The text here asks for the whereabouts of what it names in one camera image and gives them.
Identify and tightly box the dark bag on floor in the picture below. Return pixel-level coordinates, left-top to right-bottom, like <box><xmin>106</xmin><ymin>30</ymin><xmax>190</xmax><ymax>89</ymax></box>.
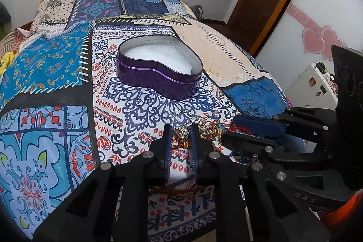
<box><xmin>190</xmin><ymin>5</ymin><xmax>203</xmax><ymax>21</ymax></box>

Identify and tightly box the red string bracelet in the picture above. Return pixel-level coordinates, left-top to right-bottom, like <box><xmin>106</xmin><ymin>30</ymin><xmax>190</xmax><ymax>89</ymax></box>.
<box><xmin>223</xmin><ymin>122</ymin><xmax>253</xmax><ymax>137</ymax></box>

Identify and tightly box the purple heart-shaped tin box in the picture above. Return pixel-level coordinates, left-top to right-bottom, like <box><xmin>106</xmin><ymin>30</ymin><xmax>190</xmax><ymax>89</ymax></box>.
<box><xmin>116</xmin><ymin>35</ymin><xmax>204</xmax><ymax>101</ymax></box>

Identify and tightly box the patchwork patterned bedspread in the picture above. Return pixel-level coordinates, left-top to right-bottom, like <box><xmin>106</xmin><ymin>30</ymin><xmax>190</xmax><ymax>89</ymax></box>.
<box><xmin>1</xmin><ymin>0</ymin><xmax>289</xmax><ymax>241</ymax></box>

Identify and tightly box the yellow cloth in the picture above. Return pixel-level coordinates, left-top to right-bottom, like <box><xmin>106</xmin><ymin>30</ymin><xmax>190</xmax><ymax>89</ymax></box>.
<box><xmin>0</xmin><ymin>51</ymin><xmax>17</xmax><ymax>75</ymax></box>

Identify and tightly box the white suitcase with stickers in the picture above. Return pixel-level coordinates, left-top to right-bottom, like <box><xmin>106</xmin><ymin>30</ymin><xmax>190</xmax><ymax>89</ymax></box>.
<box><xmin>285</xmin><ymin>62</ymin><xmax>338</xmax><ymax>110</ymax></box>

